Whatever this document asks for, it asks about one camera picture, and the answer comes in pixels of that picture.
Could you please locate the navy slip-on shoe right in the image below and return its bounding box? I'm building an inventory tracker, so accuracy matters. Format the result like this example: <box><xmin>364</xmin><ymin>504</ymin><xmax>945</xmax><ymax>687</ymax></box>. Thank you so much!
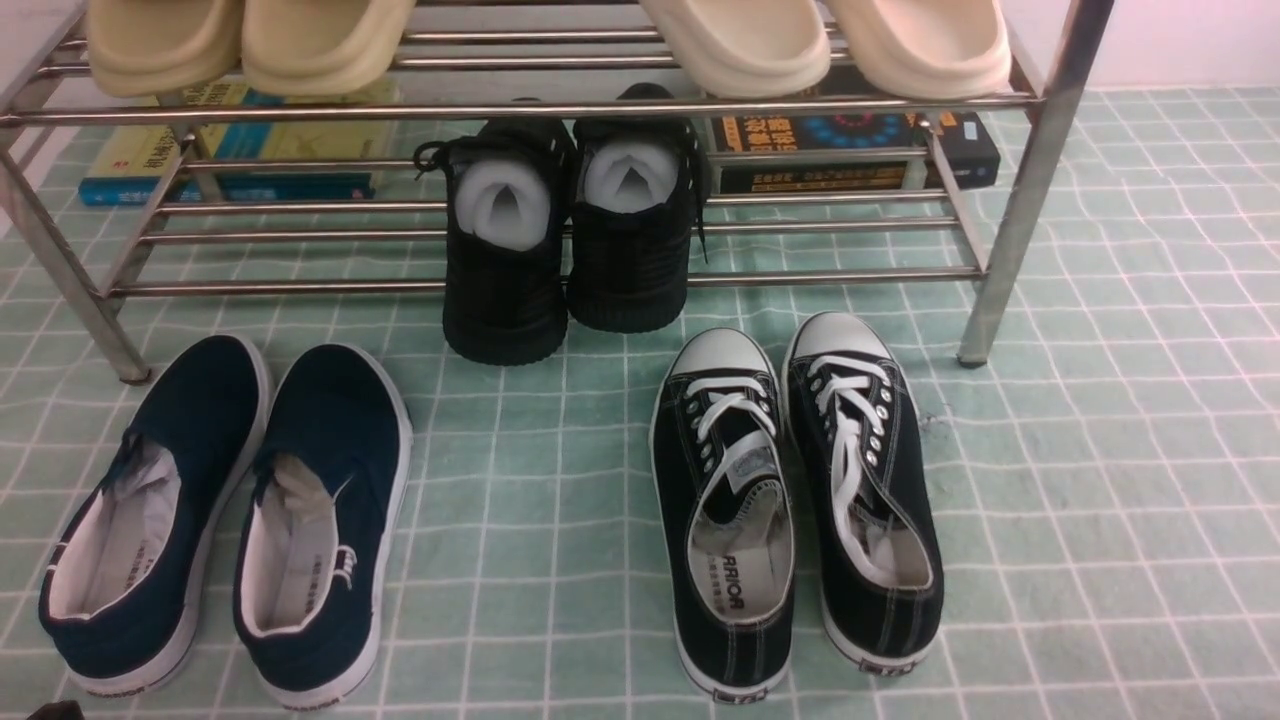
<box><xmin>233</xmin><ymin>345</ymin><xmax>413</xmax><ymax>712</ymax></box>

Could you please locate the navy slip-on shoe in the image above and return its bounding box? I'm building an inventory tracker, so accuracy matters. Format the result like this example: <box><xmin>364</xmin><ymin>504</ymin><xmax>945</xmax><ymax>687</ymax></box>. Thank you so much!
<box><xmin>233</xmin><ymin>345</ymin><xmax>413</xmax><ymax>712</ymax></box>
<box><xmin>38</xmin><ymin>334</ymin><xmax>273</xmax><ymax>698</ymax></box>

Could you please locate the navy slip-on shoe left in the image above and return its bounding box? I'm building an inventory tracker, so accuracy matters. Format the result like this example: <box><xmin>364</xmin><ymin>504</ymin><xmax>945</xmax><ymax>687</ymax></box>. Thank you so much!
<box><xmin>38</xmin><ymin>334</ymin><xmax>273</xmax><ymax>698</ymax></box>

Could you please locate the black white canvas sneaker left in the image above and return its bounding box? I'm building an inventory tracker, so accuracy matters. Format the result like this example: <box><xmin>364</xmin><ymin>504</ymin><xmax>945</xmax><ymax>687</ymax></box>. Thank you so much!
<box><xmin>649</xmin><ymin>328</ymin><xmax>797</xmax><ymax>705</ymax></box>

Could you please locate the black white canvas sneaker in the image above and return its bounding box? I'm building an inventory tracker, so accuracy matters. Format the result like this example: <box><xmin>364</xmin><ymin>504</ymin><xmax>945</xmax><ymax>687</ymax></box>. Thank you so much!
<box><xmin>781</xmin><ymin>313</ymin><xmax>945</xmax><ymax>676</ymax></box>
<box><xmin>649</xmin><ymin>328</ymin><xmax>797</xmax><ymax>705</ymax></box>

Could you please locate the black knit sneaker right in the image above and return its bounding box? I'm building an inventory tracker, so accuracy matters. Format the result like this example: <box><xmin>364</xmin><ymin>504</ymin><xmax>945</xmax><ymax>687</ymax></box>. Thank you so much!
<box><xmin>564</xmin><ymin>117</ymin><xmax>710</xmax><ymax>333</ymax></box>

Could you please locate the black knit sneaker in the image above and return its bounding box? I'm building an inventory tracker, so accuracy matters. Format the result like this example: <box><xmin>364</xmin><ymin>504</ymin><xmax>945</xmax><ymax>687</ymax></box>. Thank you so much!
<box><xmin>564</xmin><ymin>117</ymin><xmax>710</xmax><ymax>333</ymax></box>
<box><xmin>413</xmin><ymin>117</ymin><xmax>575</xmax><ymax>366</ymax></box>

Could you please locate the black knit sneaker left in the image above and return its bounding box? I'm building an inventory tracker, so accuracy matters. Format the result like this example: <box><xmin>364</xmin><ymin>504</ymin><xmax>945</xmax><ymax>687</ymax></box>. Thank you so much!
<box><xmin>413</xmin><ymin>117</ymin><xmax>575</xmax><ymax>366</ymax></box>

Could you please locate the black white canvas sneaker right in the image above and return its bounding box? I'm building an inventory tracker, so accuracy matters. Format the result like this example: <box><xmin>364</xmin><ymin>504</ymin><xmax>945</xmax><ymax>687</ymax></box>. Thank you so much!
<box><xmin>781</xmin><ymin>313</ymin><xmax>945</xmax><ymax>676</ymax></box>

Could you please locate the cream slipper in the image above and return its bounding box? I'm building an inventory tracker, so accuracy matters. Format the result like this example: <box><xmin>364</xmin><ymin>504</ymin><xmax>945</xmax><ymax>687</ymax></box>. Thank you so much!
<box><xmin>639</xmin><ymin>1</ymin><xmax>831</xmax><ymax>99</ymax></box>
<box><xmin>826</xmin><ymin>0</ymin><xmax>1012</xmax><ymax>100</ymax></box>

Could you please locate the black book stack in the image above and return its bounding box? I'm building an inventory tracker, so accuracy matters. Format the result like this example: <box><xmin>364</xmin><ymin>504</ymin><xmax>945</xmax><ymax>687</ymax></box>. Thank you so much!
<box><xmin>707</xmin><ymin>65</ymin><xmax>1001</xmax><ymax>195</ymax></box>

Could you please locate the cream slipper far right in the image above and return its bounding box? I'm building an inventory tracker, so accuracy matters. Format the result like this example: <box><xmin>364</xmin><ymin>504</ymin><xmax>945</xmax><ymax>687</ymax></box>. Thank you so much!
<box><xmin>826</xmin><ymin>0</ymin><xmax>1012</xmax><ymax>100</ymax></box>

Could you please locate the tan slipper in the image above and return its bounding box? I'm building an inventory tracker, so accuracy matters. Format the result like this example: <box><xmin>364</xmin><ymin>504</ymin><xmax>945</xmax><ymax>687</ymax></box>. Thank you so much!
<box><xmin>241</xmin><ymin>0</ymin><xmax>416</xmax><ymax>97</ymax></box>
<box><xmin>83</xmin><ymin>1</ymin><xmax>244</xmax><ymax>97</ymax></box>

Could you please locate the green white grid mat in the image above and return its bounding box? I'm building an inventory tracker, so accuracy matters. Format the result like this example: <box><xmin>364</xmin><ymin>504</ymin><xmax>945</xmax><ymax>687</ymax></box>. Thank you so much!
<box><xmin>0</xmin><ymin>85</ymin><xmax>1280</xmax><ymax>720</ymax></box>

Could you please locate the yellow blue book stack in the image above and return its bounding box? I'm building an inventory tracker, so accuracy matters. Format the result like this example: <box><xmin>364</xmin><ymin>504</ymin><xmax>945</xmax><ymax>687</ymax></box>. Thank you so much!
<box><xmin>78</xmin><ymin>81</ymin><xmax>396</xmax><ymax>206</ymax></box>

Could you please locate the tan slipper far left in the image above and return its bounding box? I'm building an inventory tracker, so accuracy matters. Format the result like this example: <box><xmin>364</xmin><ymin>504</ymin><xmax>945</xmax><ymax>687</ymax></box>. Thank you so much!
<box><xmin>83</xmin><ymin>1</ymin><xmax>244</xmax><ymax>97</ymax></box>

